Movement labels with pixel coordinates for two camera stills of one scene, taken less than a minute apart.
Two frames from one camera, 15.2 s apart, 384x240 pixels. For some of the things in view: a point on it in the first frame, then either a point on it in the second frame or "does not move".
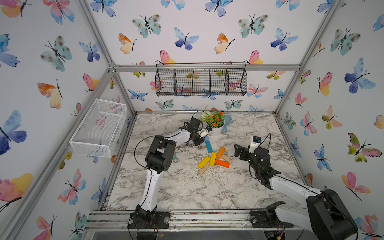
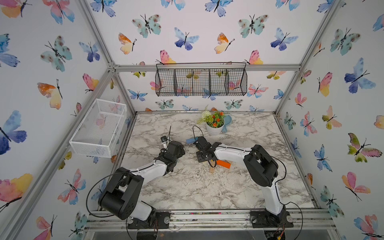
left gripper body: x=197 y=140 -> x=181 y=152
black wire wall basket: x=213 y=79 does not move
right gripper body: x=250 y=158 -> x=200 y=156
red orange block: x=222 y=163 does not move
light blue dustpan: x=228 y=120 does not move
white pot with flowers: x=216 y=120 does not move
